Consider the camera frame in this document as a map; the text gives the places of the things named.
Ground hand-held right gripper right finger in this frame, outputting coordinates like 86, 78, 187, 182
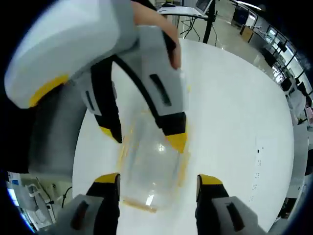
195, 173, 268, 235

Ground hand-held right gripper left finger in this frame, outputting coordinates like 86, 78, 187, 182
57, 172, 122, 235

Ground clear box with yellow buckles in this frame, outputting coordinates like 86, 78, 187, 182
118, 117, 192, 213

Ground person's left hand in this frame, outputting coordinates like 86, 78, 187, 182
133, 0, 182, 71

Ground white equipment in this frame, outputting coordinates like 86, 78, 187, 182
21, 183, 54, 222

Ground open laptop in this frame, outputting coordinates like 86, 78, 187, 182
157, 0, 214, 18

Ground brown box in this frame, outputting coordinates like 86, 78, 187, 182
240, 24, 254, 43

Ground office desks with monitors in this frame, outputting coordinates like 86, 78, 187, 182
229, 0, 313, 98

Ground black cable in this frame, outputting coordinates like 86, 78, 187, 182
61, 185, 73, 208

